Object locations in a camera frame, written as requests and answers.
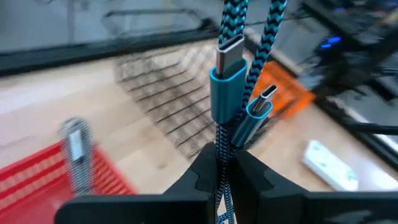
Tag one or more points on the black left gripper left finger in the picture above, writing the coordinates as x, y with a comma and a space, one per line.
140, 208

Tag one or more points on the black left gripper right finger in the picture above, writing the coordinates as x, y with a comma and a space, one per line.
280, 205

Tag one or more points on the white box with text print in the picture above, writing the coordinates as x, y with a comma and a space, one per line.
329, 166

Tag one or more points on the orange plastic basket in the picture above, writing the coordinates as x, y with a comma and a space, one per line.
289, 93

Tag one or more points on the black perforated computer case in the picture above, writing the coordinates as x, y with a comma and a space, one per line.
357, 15

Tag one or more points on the red plastic basket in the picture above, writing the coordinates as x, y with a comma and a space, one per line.
25, 186

